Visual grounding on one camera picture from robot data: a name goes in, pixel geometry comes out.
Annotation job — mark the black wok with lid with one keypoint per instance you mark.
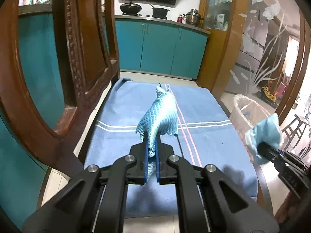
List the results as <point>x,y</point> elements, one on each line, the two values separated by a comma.
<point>130,8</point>

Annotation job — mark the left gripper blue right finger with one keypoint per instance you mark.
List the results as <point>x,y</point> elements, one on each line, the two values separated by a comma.
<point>207,199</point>

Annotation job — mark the etched glass sliding door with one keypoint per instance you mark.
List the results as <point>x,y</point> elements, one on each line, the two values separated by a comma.
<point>272,33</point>

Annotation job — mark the carved wooden chair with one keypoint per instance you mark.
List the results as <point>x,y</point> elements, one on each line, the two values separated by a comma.
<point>88,58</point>

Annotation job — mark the red small canister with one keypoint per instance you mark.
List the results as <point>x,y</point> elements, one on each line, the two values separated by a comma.
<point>180,18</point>

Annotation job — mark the black cooking pot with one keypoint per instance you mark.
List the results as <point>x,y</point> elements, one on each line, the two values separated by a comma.
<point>158,12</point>

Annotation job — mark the white plastic laundry basket bin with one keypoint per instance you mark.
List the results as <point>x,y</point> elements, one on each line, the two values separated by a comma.
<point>246,114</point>

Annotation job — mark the teal kitchen base cabinets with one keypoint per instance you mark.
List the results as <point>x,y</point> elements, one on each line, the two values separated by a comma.
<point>149,47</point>

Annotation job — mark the blue scaly cleaning cloth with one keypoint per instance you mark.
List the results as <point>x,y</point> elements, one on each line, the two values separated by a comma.
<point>160,119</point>

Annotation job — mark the blue striped table cloth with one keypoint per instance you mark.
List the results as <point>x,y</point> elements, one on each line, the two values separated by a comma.
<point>205,136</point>

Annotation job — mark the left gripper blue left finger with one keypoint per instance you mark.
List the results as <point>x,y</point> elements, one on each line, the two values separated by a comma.
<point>94,200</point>

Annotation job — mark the wooden glass display cabinet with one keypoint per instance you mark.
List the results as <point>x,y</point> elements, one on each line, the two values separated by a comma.
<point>215,18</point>

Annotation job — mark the light blue cloth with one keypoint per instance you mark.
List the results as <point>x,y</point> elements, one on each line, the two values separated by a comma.
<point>268,131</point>

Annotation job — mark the wooden stool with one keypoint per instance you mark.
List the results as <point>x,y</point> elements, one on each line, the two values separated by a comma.
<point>294,132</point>

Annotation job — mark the yellow toy vehicle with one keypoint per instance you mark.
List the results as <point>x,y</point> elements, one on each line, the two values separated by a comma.
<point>267,96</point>

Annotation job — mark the steel stock pot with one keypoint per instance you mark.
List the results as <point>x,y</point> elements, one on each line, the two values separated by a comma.
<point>193,17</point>

